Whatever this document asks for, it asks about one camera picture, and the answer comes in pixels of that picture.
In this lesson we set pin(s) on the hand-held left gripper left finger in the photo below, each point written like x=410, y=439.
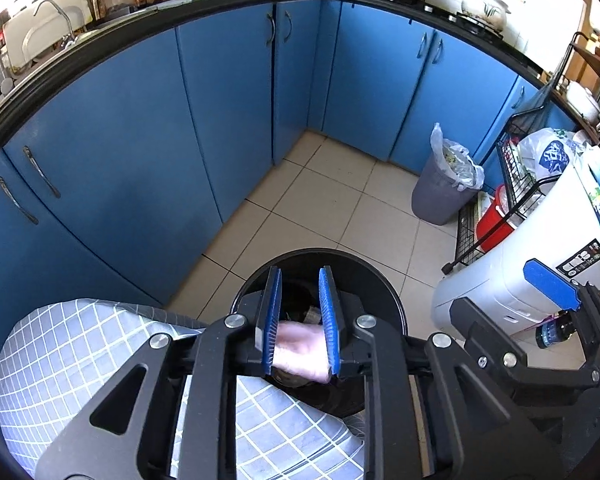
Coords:
x=270, y=325

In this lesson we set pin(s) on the white plastic bag blue print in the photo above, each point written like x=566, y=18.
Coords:
x=550, y=155

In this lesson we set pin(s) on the black kitchen countertop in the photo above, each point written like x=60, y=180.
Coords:
x=230, y=2

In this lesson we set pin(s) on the pale pink tissue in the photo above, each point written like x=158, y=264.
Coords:
x=300, y=355

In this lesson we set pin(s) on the grey bin with plastic liner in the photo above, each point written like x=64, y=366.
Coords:
x=437, y=195

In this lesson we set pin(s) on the white lidded container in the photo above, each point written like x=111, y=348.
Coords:
x=582, y=100

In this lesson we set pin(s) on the white appliance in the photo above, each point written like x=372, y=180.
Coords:
x=505, y=280

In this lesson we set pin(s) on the dark bottle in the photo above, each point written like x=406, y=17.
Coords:
x=552, y=334

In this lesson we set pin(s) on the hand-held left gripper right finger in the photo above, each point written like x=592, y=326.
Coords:
x=330, y=325

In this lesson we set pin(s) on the red container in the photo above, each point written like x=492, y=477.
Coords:
x=495, y=225

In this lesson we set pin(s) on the white lidded cooking pot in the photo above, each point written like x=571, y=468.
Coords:
x=485, y=10

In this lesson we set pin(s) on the blue checked tablecloth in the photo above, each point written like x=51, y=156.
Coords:
x=80, y=350

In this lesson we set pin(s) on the blue kitchen cabinets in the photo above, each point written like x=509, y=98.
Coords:
x=130, y=135

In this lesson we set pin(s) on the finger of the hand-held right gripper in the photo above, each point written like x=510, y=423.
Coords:
x=552, y=282
x=490, y=345

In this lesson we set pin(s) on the white dish rack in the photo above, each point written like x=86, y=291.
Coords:
x=15, y=35

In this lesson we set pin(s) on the chrome sink faucet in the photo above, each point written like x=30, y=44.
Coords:
x=69, y=22

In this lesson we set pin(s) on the black trash bin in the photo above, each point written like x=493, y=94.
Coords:
x=370, y=290

